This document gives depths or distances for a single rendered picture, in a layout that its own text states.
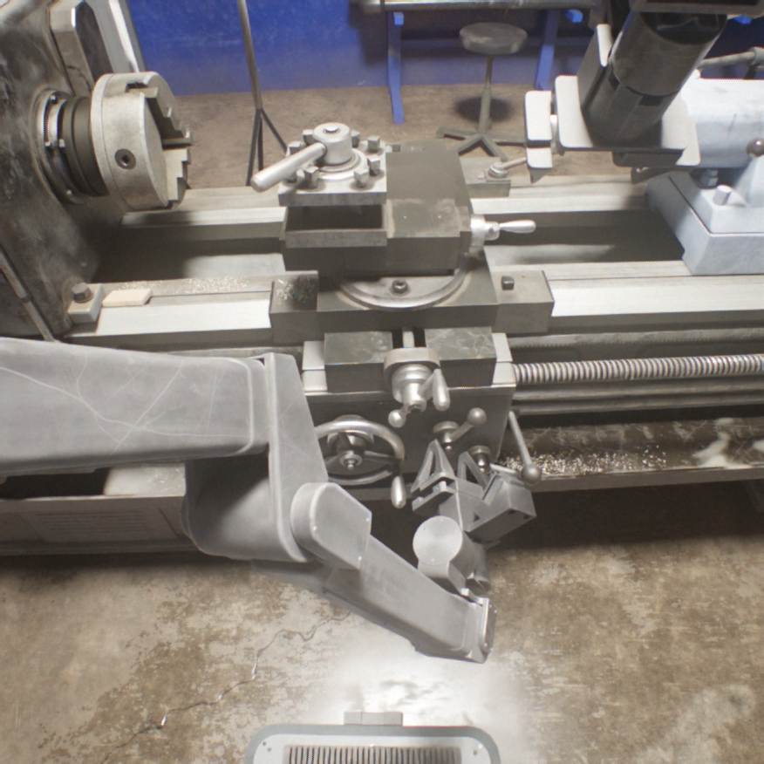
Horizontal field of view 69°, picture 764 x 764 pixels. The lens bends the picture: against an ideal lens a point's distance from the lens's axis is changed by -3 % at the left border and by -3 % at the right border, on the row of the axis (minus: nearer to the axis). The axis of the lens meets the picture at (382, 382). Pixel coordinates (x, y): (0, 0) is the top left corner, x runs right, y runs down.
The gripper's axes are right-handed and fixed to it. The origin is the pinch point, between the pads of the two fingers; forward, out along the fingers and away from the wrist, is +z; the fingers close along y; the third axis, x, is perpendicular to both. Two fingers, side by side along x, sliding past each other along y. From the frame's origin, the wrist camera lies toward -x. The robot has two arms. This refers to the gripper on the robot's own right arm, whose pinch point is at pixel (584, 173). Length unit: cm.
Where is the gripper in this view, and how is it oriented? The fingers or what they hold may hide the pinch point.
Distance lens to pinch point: 59.8
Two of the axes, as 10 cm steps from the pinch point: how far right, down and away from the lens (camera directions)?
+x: 0.0, 9.8, -1.9
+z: 0.2, 1.9, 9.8
